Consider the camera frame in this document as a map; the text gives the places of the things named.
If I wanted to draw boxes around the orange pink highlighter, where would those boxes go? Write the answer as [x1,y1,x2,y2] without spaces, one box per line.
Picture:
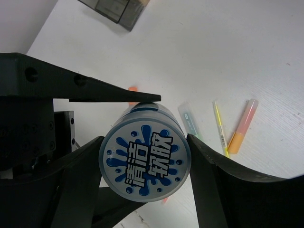
[228,99,259,154]

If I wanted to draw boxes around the green cap highlighter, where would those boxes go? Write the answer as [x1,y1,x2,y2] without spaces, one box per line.
[178,103,203,141]

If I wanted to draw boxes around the orange cap grey highlighter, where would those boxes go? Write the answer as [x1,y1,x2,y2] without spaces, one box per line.
[128,86,138,107]

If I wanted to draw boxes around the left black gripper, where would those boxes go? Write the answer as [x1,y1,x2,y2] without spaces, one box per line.
[0,53,161,171]

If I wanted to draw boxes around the yellow thin pen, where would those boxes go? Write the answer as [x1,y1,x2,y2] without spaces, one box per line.
[213,101,230,158]

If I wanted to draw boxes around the blue slime jar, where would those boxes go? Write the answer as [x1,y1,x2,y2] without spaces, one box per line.
[99,103,191,203]

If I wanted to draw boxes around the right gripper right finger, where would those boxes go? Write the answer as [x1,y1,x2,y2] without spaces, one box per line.
[187,134,304,228]

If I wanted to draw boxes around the wooden clear organizer container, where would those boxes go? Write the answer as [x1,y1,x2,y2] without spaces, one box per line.
[79,0,150,31]

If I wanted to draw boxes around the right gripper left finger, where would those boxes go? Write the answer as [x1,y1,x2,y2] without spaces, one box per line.
[0,136,142,228]

